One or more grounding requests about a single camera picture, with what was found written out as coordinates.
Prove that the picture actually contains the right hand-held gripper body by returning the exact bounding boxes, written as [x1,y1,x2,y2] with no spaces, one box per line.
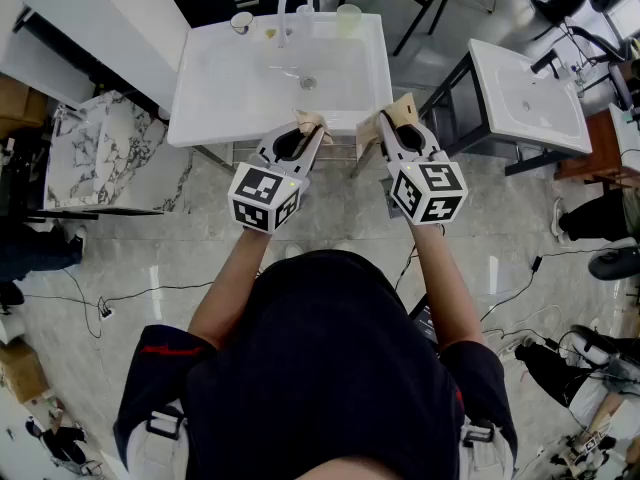
[382,150,469,227]

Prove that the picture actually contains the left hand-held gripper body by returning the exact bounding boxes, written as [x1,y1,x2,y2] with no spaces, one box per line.
[227,153,311,235]

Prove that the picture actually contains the white cup with dark rim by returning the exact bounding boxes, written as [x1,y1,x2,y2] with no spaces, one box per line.
[229,11,256,37]

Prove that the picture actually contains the translucent yellowish cup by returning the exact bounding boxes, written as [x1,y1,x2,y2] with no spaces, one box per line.
[335,3,362,37]

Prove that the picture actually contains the person's left forearm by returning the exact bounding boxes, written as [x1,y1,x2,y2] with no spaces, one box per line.
[187,227,274,352]

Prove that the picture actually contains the person's right forearm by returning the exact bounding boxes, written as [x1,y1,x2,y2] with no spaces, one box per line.
[412,222,486,349]

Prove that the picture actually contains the metal sink stand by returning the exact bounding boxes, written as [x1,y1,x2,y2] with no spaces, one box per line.
[192,135,384,179]

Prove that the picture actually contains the large white sink basin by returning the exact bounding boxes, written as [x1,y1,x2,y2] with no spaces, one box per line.
[167,11,394,148]

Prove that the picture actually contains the small white sink basin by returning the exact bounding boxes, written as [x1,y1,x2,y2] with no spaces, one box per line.
[467,37,595,155]

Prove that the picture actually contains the white arched faucet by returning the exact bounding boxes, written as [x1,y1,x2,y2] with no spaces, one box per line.
[276,0,317,49]

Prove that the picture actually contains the black faucet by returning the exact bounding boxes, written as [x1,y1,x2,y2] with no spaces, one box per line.
[530,49,562,80]

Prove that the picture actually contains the marble pattern cabinet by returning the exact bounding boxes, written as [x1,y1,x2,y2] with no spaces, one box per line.
[43,90,195,215]

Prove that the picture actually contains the brown wooden table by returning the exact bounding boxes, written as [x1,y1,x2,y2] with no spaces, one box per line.
[554,110,640,189]

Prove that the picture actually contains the person's black t-shirt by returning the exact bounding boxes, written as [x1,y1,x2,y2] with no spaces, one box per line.
[113,248,519,480]

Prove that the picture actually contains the brown cardboard box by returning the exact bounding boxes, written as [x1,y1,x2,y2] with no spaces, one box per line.
[0,75,49,139]
[0,340,50,404]

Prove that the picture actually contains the person's light trousers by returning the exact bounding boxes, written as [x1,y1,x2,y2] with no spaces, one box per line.
[124,405,516,480]

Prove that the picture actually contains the black sink frame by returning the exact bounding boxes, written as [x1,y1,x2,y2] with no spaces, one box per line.
[418,52,566,177]

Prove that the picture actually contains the black power adapter with cable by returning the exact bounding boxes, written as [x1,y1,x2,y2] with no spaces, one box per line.
[479,247,616,324]

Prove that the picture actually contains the black floor cable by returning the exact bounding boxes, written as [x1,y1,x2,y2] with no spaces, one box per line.
[22,267,216,339]

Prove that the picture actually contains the black frame chair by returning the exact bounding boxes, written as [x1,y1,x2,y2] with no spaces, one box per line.
[529,17,631,94]

